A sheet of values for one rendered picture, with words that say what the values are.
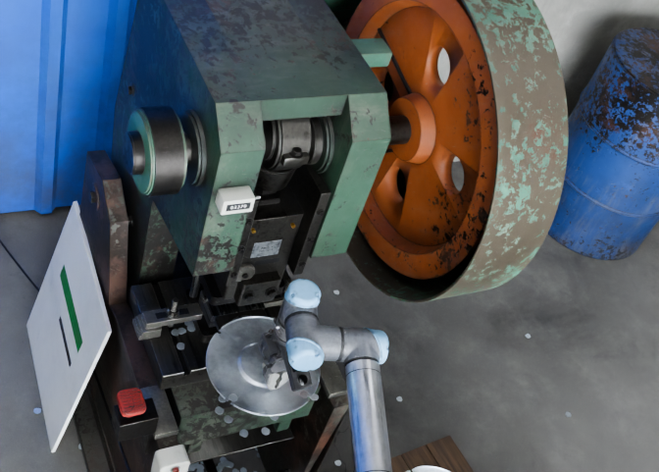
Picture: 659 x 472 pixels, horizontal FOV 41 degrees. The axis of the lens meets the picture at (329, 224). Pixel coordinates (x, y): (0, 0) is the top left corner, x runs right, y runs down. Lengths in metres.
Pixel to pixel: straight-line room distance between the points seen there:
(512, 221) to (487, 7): 0.44
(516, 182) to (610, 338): 2.18
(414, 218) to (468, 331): 1.48
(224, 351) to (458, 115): 0.82
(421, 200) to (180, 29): 0.70
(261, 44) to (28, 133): 1.51
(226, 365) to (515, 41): 1.03
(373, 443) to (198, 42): 0.89
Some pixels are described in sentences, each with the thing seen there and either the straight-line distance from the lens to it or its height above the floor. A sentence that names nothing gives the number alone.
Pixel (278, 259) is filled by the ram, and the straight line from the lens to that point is 2.16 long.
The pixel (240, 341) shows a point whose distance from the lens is 2.27.
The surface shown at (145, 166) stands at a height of 1.34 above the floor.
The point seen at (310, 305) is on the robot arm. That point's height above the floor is 1.14.
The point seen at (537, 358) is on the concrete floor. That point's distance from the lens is 3.68.
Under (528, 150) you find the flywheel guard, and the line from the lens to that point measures 1.83.
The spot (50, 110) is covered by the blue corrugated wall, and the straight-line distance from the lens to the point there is 3.21.
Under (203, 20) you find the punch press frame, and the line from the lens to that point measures 1.99.
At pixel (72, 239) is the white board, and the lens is 2.80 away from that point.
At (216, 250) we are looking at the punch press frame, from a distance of 1.97.
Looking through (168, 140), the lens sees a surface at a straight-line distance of 1.80.
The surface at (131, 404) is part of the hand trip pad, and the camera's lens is 2.16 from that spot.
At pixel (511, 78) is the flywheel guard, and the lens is 1.82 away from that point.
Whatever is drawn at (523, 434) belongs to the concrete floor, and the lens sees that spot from 3.43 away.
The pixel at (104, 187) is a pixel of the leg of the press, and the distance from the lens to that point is 2.43.
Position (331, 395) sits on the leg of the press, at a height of 0.63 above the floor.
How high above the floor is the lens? 2.58
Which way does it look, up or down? 43 degrees down
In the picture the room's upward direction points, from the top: 20 degrees clockwise
